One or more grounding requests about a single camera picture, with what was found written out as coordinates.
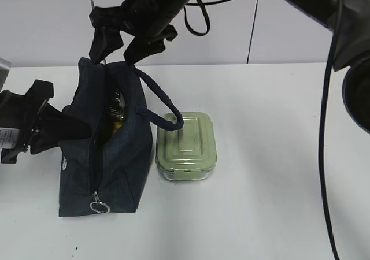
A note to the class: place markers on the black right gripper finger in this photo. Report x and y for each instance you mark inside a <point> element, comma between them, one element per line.
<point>139,49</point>
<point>105,41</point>

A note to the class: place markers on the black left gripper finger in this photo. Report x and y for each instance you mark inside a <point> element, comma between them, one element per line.
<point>60,126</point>
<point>42,142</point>

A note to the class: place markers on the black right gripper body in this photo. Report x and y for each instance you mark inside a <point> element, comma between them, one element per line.
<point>148,20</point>

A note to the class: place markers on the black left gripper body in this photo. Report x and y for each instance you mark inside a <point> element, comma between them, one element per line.
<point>21,117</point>

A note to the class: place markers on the yellow squash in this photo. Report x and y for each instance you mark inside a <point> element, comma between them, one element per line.
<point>115,126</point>

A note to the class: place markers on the dark blue lunch bag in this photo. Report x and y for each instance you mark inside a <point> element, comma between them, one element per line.
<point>103,174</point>

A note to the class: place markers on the green lid glass container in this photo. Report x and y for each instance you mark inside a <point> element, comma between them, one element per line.
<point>189,153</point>

